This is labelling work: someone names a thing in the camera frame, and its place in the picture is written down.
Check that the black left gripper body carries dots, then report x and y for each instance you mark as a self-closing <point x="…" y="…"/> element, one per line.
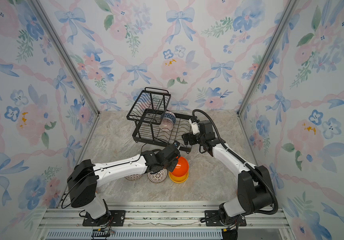
<point x="170" y="167"/>

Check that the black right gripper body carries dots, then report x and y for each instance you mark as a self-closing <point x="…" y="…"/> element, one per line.
<point x="194" y="139"/>

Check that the orange plastic bowl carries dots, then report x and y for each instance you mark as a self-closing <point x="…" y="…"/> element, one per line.
<point x="182" y="168"/>

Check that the white lattice pattern bowl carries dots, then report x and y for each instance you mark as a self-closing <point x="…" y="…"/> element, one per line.
<point x="158" y="177"/>

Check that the brown dotted pattern bowl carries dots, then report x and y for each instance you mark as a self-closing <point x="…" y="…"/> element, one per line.
<point x="134" y="177"/>

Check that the blue triangle pattern bowl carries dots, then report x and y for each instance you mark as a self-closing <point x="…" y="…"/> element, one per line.
<point x="170" y="116"/>

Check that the pink striped bowl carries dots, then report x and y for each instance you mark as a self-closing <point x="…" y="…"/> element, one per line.
<point x="166" y="125"/>

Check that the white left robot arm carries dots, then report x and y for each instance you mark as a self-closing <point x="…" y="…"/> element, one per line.
<point x="87" y="177"/>

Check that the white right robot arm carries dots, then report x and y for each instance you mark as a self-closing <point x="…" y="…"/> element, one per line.
<point x="255" y="193"/>

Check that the yellow plastic bowl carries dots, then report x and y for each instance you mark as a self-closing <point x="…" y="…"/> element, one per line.
<point x="178" y="180"/>

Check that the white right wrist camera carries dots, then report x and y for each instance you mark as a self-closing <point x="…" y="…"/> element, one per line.
<point x="194" y="126"/>

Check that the black wire dish rack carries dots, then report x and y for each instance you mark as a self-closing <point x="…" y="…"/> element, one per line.
<point x="147" y="113"/>

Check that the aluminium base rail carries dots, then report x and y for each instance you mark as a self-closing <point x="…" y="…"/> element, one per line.
<point x="163" y="221"/>

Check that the aluminium frame post right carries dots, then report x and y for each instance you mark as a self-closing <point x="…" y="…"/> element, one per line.
<point x="271" y="47"/>

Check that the aluminium frame post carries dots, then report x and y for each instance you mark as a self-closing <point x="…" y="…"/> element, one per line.
<point x="271" y="47"/>
<point x="60" y="48"/>

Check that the aluminium frame post left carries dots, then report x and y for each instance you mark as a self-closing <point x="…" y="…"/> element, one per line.
<point x="60" y="48"/>

